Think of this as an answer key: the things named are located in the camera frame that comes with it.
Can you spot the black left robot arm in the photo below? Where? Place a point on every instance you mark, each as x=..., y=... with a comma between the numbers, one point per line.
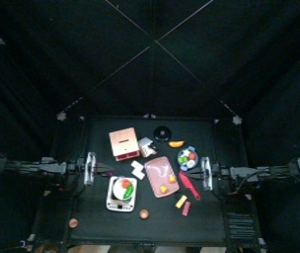
x=29, y=167

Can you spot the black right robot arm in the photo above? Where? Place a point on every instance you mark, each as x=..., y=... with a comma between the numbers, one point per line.
x=261, y=172

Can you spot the yellow toy corn piece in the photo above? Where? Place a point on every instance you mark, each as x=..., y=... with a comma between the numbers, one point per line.
x=172, y=178
x=164, y=189

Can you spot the white toy egg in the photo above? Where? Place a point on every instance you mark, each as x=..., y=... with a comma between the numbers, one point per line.
x=190, y=163

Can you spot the blue toy frying pan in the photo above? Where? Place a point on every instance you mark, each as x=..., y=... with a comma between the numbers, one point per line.
x=186, y=158

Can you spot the green toy vegetable piece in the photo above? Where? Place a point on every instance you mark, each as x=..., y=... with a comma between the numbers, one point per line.
x=182, y=160

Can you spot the red toy tomato slice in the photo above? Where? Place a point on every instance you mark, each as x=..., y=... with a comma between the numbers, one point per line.
x=192, y=155

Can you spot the orange red toy tomato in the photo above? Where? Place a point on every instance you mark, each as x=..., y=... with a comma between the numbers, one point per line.
x=125, y=184

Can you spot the white bowl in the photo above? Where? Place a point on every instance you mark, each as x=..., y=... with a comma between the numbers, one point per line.
x=117, y=191

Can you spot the white zigzag toy piece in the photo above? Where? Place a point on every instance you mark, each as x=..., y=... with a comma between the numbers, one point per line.
x=137, y=170

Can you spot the pink toy oven box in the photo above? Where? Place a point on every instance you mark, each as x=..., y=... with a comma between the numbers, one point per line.
x=124, y=144

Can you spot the pink rectangular tray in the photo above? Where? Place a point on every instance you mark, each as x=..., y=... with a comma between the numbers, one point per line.
x=158, y=174

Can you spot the yellow toy block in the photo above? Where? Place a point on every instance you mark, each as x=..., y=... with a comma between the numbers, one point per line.
x=180, y=201

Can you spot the green toy pepper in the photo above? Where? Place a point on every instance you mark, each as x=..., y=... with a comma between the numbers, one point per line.
x=128, y=192

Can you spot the orange toy fruit wedge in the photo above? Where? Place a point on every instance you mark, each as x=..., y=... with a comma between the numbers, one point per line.
x=176, y=144

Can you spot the pink toy block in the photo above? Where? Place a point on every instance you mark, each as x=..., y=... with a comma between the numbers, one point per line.
x=185, y=208

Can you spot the white toy kitchen scale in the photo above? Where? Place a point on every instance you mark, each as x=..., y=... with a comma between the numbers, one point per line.
x=120, y=205

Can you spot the small white grey toy appliance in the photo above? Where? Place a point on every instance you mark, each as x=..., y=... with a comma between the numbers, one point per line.
x=146, y=147

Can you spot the black round lid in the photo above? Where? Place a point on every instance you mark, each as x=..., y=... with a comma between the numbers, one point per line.
x=161, y=133

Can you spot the brown toy egg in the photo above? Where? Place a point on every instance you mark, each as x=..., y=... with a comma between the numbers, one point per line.
x=144, y=214
x=73, y=223

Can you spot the white printed label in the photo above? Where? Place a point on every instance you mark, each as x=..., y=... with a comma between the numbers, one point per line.
x=240, y=226

